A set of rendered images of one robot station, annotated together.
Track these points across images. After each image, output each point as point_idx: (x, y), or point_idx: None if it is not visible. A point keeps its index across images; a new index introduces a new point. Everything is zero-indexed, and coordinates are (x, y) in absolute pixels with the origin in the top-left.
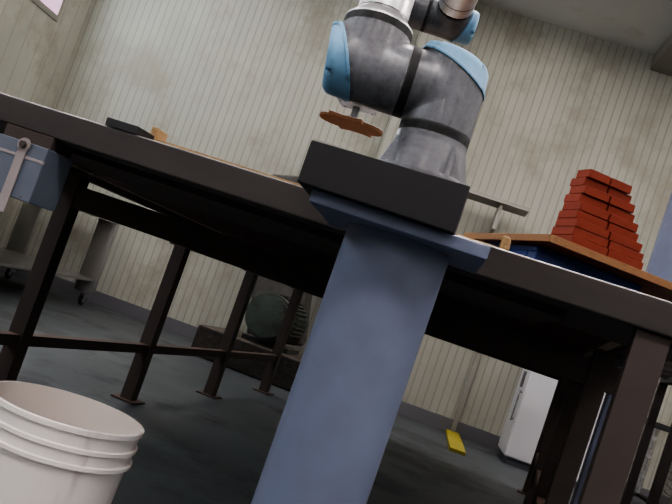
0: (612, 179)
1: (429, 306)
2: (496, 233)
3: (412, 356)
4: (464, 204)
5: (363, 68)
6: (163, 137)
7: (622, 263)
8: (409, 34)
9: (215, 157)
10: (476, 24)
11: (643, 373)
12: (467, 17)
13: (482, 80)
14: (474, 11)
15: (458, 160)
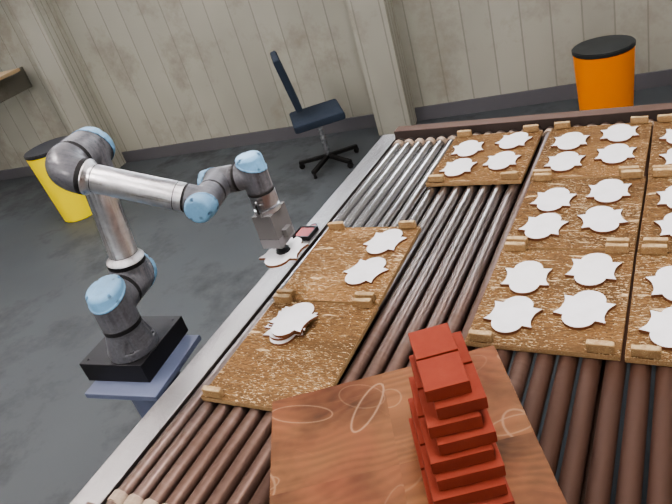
0: (416, 364)
1: (135, 405)
2: (398, 369)
3: None
4: (86, 370)
5: None
6: (337, 226)
7: (270, 475)
8: (110, 270)
9: (307, 255)
10: (185, 213)
11: None
12: (181, 210)
13: (89, 307)
14: (185, 201)
15: (106, 343)
